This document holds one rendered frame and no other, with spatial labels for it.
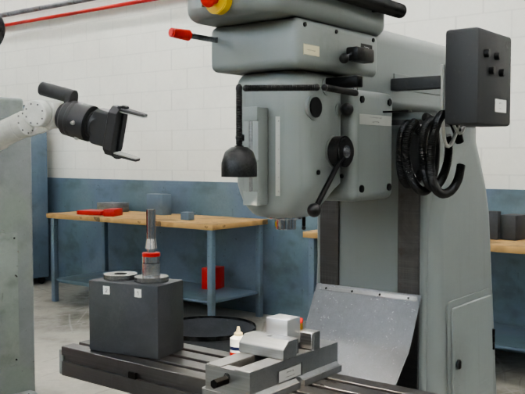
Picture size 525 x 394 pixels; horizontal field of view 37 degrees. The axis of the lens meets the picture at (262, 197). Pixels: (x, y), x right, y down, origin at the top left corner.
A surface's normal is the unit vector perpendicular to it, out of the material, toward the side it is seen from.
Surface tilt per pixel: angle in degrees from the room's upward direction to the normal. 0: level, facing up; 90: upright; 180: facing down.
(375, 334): 63
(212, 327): 86
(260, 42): 90
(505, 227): 90
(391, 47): 90
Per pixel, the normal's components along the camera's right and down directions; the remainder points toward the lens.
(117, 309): -0.45, 0.05
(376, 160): 0.79, 0.03
